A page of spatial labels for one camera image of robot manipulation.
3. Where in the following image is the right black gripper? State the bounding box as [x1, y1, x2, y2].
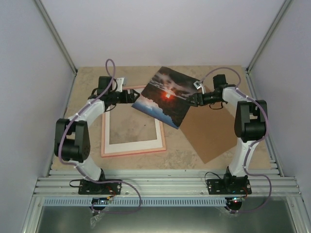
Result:
[184, 92, 223, 107]

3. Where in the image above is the clear plastic frame sheet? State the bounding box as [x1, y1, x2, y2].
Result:
[109, 104, 157, 144]

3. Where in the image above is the sunset landscape photo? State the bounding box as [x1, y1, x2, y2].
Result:
[132, 67, 198, 129]

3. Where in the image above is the brown cardboard backing board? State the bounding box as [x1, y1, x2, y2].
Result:
[180, 106, 237, 164]

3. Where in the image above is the white mat board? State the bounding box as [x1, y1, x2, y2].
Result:
[101, 111, 166, 157]

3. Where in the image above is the pink wooden picture frame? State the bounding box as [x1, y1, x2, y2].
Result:
[100, 84, 167, 158]

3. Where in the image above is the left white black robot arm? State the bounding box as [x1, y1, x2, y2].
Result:
[54, 76, 140, 194]

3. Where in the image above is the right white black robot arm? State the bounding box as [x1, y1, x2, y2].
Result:
[187, 74, 268, 195]

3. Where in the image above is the crumpled clear plastic wrap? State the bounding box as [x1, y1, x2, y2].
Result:
[90, 213, 102, 229]

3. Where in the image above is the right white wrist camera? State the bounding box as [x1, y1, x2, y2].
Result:
[193, 81, 206, 94]

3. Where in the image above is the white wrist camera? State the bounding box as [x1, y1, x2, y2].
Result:
[114, 77, 127, 92]
[193, 81, 206, 94]

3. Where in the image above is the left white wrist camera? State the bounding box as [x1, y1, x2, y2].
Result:
[114, 77, 127, 92]

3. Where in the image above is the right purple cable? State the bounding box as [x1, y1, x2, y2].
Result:
[199, 67, 272, 215]

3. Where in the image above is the purple cable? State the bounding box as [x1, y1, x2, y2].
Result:
[58, 58, 142, 215]
[199, 67, 272, 215]

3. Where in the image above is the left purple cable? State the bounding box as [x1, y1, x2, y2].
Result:
[58, 58, 142, 215]

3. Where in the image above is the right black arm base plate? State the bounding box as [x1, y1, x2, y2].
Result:
[206, 179, 252, 195]

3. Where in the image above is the left aluminium corner post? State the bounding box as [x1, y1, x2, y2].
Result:
[34, 0, 78, 73]

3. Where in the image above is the aluminium corner post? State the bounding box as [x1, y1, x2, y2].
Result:
[34, 0, 78, 73]
[245, 0, 294, 73]

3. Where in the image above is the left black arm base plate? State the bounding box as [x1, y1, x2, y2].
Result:
[78, 180, 121, 196]

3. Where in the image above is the aluminium rail bed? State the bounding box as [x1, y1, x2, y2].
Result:
[33, 157, 301, 197]

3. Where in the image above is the right aluminium corner post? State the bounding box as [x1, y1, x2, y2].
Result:
[245, 0, 294, 73]

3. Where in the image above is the grey slotted cable duct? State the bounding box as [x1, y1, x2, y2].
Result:
[43, 197, 226, 207]

